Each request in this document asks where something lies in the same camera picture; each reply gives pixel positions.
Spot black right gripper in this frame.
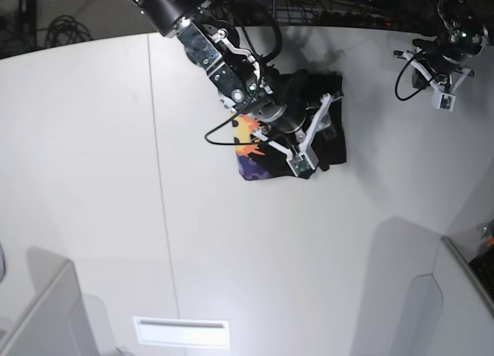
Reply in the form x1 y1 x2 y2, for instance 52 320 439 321
250 103 309 144

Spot grey partition panel right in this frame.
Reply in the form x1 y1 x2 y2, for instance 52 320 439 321
390 237 493 355

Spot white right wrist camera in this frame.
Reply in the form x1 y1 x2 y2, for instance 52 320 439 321
286 151 319 178

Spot coiled black cables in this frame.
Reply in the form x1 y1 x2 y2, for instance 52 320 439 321
44 15 93 48

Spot grey partition panel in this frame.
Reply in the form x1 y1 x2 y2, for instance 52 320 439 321
390 237 493 355
1 259 99 356

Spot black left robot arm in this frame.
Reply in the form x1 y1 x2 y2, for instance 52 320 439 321
412 0 489 86

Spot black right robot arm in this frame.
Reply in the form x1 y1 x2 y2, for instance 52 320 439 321
127 0 306 136

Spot black T-shirt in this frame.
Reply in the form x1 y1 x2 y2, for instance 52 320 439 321
232 70 347 181

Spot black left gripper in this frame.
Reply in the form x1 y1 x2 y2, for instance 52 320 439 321
411 37 485 89

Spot grey partition panel left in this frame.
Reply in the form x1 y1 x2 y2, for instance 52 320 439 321
1 259 99 356

